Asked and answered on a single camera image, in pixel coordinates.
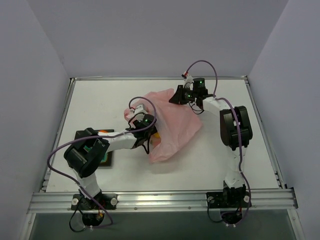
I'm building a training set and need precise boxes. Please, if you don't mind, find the yellow fake fruit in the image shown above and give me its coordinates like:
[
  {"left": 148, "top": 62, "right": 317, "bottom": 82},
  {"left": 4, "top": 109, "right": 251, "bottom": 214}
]
[{"left": 153, "top": 132, "right": 161, "bottom": 139}]

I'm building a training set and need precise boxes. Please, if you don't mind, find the pink plastic bag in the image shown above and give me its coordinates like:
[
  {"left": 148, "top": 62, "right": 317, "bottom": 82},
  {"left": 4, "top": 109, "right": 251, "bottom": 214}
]
[{"left": 123, "top": 87, "right": 203, "bottom": 165}]

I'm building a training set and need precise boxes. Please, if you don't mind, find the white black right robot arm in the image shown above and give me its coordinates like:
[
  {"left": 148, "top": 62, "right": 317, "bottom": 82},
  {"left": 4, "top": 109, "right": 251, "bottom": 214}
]
[{"left": 169, "top": 77, "right": 253, "bottom": 209}]

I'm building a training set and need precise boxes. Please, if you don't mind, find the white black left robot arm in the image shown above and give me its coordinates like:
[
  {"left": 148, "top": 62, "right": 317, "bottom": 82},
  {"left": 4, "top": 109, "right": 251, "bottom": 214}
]
[{"left": 63, "top": 113, "right": 157, "bottom": 199}]

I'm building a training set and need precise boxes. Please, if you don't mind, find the green square ceramic plate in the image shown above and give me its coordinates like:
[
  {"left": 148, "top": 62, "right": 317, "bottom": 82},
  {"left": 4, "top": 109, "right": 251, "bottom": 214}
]
[{"left": 74, "top": 129, "right": 115, "bottom": 168}]

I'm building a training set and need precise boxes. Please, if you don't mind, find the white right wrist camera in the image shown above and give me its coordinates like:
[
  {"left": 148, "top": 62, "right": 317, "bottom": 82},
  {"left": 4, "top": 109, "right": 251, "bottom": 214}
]
[{"left": 181, "top": 71, "right": 193, "bottom": 88}]

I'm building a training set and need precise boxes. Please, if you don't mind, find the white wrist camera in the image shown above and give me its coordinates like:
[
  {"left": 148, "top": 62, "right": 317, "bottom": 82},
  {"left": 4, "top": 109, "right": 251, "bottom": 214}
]
[
  {"left": 128, "top": 103, "right": 148, "bottom": 118},
  {"left": 181, "top": 71, "right": 193, "bottom": 88}
]

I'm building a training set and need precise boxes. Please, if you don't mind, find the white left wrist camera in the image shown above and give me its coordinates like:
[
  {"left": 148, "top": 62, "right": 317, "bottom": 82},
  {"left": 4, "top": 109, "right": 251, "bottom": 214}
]
[{"left": 128, "top": 103, "right": 148, "bottom": 118}]

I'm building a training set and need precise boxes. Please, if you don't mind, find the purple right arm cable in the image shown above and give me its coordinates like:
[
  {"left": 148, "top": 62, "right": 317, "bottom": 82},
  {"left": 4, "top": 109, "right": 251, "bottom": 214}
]
[{"left": 186, "top": 59, "right": 252, "bottom": 223}]

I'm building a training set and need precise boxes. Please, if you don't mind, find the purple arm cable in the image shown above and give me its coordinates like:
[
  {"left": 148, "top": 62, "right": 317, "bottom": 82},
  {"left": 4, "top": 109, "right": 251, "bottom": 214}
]
[
  {"left": 46, "top": 96, "right": 158, "bottom": 230},
  {"left": 186, "top": 59, "right": 252, "bottom": 223}
]

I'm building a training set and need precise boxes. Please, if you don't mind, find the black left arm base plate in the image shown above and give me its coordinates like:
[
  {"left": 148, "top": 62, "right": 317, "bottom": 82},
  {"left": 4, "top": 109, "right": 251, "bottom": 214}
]
[{"left": 70, "top": 193, "right": 118, "bottom": 211}]

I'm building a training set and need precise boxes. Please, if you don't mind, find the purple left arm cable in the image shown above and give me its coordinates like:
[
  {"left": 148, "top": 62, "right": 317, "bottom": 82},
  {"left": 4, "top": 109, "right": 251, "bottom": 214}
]
[{"left": 46, "top": 96, "right": 158, "bottom": 230}]

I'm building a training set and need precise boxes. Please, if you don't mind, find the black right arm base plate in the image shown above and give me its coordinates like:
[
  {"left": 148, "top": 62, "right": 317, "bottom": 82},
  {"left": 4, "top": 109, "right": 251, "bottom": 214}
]
[{"left": 206, "top": 191, "right": 252, "bottom": 209}]

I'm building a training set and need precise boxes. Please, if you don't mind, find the aluminium front rail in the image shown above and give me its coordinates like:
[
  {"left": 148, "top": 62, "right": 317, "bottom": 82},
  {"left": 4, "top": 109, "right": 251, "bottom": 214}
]
[{"left": 27, "top": 189, "right": 298, "bottom": 214}]

